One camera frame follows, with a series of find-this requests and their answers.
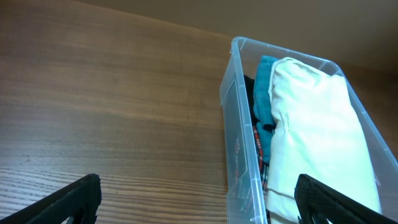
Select cream cloth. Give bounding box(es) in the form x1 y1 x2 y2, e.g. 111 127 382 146
266 57 382 223

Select red blue plaid shirt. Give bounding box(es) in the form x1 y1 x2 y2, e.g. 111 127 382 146
234 126 269 213

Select blue jeans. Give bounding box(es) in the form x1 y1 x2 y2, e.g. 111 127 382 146
253 55 277 164

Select clear plastic storage container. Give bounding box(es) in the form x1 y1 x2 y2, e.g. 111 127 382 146
220 37 397 224

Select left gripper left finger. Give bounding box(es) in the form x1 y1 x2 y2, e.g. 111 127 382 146
1 174 102 224

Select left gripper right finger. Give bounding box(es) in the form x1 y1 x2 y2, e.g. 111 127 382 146
294 174 397 224

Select black garment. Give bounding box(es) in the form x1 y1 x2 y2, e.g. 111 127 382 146
244 75 258 126

